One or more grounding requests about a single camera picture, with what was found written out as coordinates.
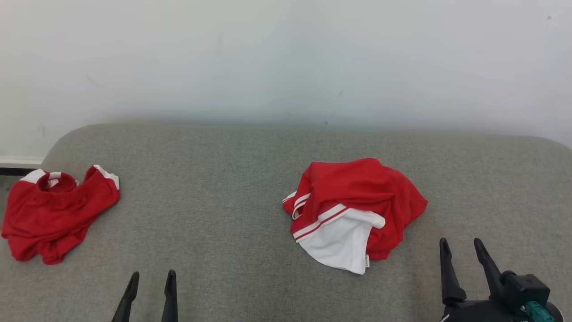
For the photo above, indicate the red white sports jersey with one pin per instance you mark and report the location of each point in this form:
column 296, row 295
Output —
column 357, row 188

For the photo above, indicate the grey fabric sofa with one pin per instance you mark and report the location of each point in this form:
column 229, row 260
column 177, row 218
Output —
column 214, row 214

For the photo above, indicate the red shorts white trim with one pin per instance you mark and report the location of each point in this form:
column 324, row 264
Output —
column 49, row 219

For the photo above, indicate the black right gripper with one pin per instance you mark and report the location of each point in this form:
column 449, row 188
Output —
column 478, row 313

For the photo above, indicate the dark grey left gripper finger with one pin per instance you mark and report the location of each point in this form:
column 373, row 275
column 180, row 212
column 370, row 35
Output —
column 127, row 299
column 170, row 299

